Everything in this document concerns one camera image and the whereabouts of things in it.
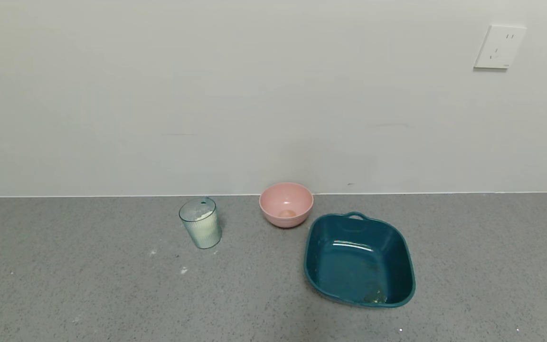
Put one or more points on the ribbed clear plastic cup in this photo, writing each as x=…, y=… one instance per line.
x=202, y=232

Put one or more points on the pink bowl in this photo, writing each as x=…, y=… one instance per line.
x=278, y=202

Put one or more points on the teal square plastic basin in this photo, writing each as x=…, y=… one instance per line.
x=349, y=270

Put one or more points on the white wall socket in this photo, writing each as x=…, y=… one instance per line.
x=499, y=47

